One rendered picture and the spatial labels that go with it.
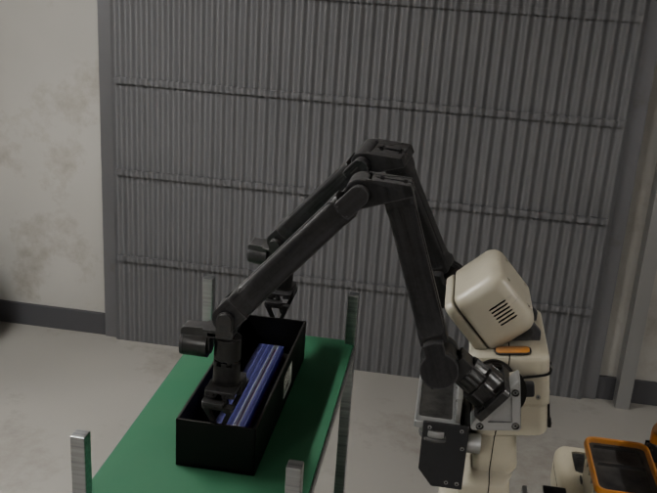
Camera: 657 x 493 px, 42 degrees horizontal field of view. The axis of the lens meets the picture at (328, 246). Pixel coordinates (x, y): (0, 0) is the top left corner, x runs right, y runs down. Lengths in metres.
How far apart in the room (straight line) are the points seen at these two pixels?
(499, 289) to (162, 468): 0.80
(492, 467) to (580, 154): 2.24
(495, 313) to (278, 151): 2.43
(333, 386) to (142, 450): 0.54
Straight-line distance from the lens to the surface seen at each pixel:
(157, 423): 2.06
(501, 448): 2.03
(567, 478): 2.28
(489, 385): 1.75
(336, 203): 1.62
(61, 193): 4.61
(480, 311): 1.84
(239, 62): 4.09
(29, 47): 4.53
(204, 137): 4.20
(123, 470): 1.91
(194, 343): 1.81
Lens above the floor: 2.00
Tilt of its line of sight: 19 degrees down
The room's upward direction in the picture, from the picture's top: 4 degrees clockwise
